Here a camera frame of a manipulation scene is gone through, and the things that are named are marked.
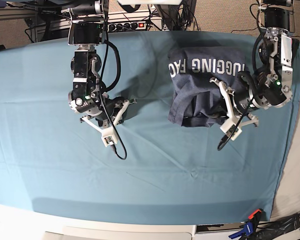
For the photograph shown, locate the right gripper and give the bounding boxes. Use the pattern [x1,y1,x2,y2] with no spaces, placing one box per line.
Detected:
[96,96,130,128]

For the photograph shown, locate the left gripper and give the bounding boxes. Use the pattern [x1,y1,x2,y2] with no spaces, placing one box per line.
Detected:
[213,82,240,119]

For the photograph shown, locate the blue-grey T-shirt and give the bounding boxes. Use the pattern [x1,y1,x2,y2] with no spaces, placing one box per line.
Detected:
[168,46,246,128]

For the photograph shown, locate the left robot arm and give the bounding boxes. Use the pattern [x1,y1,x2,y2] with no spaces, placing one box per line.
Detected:
[213,0,299,120]

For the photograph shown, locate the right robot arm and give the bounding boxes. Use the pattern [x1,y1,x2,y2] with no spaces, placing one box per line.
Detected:
[68,0,130,128]

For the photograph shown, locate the white power strip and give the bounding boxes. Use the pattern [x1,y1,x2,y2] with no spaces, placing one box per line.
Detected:
[108,21,162,33]

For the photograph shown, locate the teal table cloth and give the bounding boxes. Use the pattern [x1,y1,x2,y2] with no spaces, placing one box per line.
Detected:
[0,31,300,225]

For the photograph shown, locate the blue orange clamp bottom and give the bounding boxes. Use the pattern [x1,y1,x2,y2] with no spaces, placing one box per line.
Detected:
[228,208,264,240]

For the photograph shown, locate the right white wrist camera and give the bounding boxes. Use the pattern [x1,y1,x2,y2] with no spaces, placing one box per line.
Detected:
[79,98,137,147]

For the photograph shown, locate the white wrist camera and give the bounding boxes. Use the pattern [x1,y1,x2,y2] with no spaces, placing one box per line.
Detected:
[79,98,137,147]
[209,76,260,141]

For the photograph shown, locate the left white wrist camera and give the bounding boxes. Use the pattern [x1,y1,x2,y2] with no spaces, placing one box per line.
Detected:
[209,76,260,141]

